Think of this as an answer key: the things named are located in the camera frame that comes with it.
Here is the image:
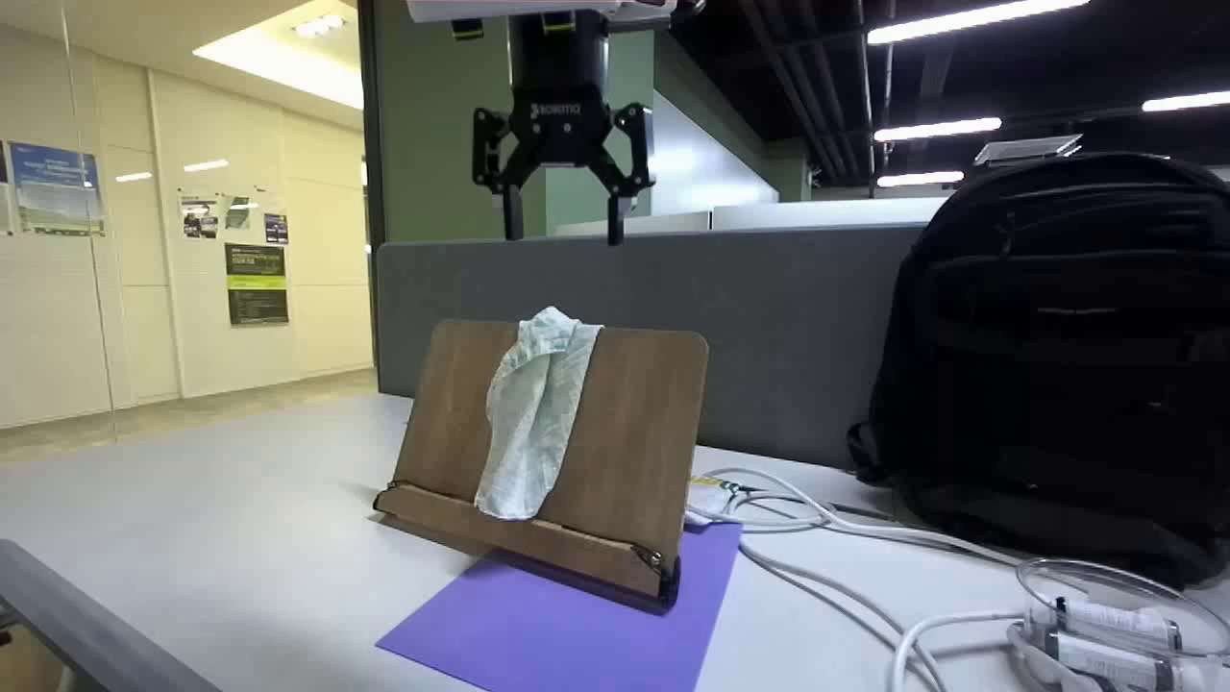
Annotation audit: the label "grey desk partition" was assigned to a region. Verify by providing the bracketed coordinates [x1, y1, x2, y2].
[374, 227, 915, 466]

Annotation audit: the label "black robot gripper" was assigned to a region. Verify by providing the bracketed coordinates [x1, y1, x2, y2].
[474, 11, 655, 246]

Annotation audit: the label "white adapter plugs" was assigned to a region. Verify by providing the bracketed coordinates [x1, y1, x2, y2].
[1008, 597, 1230, 692]

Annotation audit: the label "purple paper sheet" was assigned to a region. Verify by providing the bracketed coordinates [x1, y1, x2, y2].
[379, 525, 741, 692]

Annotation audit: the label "light green patterned cloth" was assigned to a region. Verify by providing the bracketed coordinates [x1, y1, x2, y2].
[474, 307, 601, 523]

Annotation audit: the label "white cable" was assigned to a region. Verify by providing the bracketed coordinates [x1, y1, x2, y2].
[683, 466, 1230, 692]

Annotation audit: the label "blue wall poster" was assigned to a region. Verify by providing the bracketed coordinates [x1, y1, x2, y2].
[13, 142, 103, 239]

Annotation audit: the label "dark green wall poster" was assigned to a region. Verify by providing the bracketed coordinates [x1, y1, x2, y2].
[223, 242, 287, 327]

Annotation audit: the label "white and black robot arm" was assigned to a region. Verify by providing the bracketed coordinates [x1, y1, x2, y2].
[405, 0, 682, 246]

